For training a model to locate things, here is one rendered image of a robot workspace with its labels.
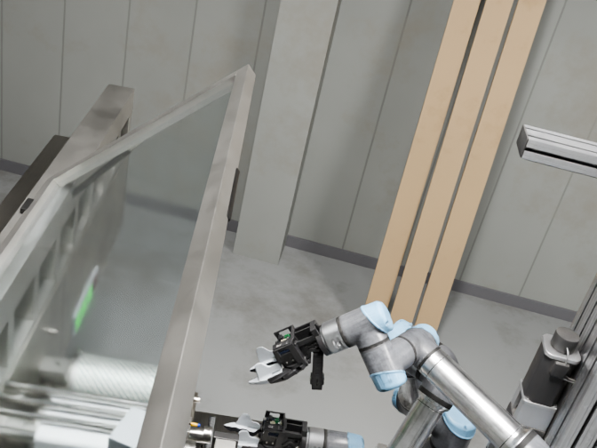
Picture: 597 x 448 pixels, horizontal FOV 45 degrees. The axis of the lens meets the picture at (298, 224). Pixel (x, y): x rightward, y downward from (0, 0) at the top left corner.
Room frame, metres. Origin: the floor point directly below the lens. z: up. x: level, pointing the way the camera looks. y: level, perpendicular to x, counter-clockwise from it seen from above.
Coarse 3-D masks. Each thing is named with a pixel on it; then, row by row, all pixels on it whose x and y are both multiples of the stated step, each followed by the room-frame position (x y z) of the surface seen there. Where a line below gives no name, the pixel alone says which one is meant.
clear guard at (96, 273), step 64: (192, 128) 1.29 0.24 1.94; (64, 192) 1.32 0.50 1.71; (128, 192) 1.12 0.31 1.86; (192, 192) 0.98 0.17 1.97; (64, 256) 0.97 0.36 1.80; (128, 256) 0.86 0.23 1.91; (0, 320) 0.85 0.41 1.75; (64, 320) 0.75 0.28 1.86; (128, 320) 0.68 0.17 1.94; (0, 384) 0.66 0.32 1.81; (64, 384) 0.60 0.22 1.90; (128, 384) 0.55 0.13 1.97
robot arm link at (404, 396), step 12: (396, 324) 1.60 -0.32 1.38; (408, 324) 1.61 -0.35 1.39; (408, 372) 1.53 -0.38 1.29; (420, 372) 1.50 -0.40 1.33; (408, 384) 1.63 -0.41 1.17; (420, 384) 1.64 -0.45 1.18; (396, 396) 1.77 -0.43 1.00; (408, 396) 1.69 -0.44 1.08; (396, 408) 1.77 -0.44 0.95; (408, 408) 1.71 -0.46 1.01
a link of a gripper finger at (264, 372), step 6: (258, 366) 1.29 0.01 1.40; (264, 366) 1.29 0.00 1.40; (270, 366) 1.30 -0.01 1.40; (276, 366) 1.30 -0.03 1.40; (258, 372) 1.29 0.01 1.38; (264, 372) 1.29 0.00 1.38; (270, 372) 1.30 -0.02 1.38; (276, 372) 1.30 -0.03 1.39; (258, 378) 1.30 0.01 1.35; (264, 378) 1.29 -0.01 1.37; (258, 384) 1.29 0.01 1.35
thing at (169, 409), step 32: (192, 96) 1.47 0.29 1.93; (224, 128) 1.15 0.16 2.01; (96, 160) 1.43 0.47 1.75; (224, 160) 1.01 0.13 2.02; (224, 192) 0.91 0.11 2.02; (224, 224) 0.84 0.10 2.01; (0, 256) 1.09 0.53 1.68; (192, 256) 0.74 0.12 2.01; (192, 288) 0.67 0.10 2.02; (192, 320) 0.61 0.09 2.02; (192, 352) 0.57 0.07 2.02; (160, 384) 0.51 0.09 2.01; (192, 384) 0.53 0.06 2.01; (160, 416) 0.47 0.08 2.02
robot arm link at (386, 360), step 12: (360, 348) 1.30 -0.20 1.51; (372, 348) 1.29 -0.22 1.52; (384, 348) 1.29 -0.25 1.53; (396, 348) 1.32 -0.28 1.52; (408, 348) 1.34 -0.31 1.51; (372, 360) 1.28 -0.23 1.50; (384, 360) 1.28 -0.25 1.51; (396, 360) 1.29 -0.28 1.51; (408, 360) 1.32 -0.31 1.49; (372, 372) 1.27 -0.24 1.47; (384, 372) 1.26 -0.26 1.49; (396, 372) 1.27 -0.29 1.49; (384, 384) 1.25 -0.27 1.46; (396, 384) 1.25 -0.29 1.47
